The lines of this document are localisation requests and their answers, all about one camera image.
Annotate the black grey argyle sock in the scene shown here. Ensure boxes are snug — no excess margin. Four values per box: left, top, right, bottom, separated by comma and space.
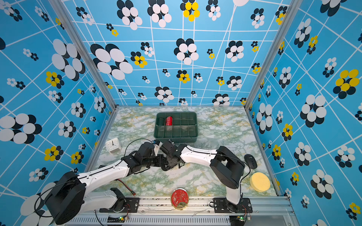
151, 155, 175, 171

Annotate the green compartment tray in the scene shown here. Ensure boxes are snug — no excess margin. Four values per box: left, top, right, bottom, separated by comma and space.
154, 112, 199, 143

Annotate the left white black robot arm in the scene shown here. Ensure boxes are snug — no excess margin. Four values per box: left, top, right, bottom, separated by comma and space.
44, 140, 160, 225

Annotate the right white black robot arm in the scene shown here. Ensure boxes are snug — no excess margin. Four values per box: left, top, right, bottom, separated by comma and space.
160, 141, 246, 205

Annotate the dark green roll in tray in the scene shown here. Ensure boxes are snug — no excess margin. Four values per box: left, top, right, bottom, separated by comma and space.
156, 117, 165, 126

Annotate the white square clock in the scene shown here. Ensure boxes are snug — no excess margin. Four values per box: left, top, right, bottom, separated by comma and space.
106, 137, 122, 153

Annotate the red soda can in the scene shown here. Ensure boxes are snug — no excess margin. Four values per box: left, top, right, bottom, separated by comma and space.
165, 116, 173, 126

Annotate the red round tin lid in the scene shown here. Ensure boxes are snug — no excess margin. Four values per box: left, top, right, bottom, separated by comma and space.
171, 188, 189, 210

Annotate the black computer mouse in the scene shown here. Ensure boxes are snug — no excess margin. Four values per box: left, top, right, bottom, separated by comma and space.
244, 154, 258, 170

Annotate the yellow round sponge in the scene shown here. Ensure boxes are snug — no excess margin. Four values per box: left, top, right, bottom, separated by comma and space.
250, 172, 271, 193

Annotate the red black power cable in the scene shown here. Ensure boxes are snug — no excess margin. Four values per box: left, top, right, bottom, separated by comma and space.
117, 178, 136, 196

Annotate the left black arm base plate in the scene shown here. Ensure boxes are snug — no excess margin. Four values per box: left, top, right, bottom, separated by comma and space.
100, 197, 140, 213

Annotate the aluminium front rail frame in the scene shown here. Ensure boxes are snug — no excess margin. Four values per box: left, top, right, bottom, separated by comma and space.
66, 196, 300, 226

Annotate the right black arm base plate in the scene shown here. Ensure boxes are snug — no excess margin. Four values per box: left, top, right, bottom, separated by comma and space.
212, 198, 253, 214

